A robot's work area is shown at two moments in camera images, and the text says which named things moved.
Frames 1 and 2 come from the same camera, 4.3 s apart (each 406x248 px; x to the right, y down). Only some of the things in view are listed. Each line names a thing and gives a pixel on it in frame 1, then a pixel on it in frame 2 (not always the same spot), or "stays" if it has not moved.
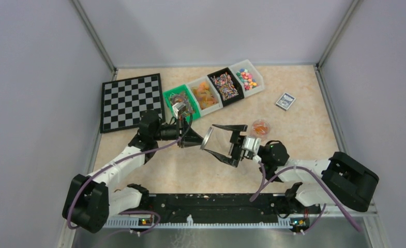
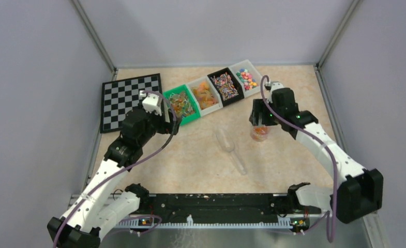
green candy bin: x=182 y=94 stays
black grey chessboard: x=123 y=101 stays
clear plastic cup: x=260 y=128 stays
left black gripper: x=188 y=134 -> x=166 y=127
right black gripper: x=237 y=140 -> x=259 y=106
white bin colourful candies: x=251 y=79 stays
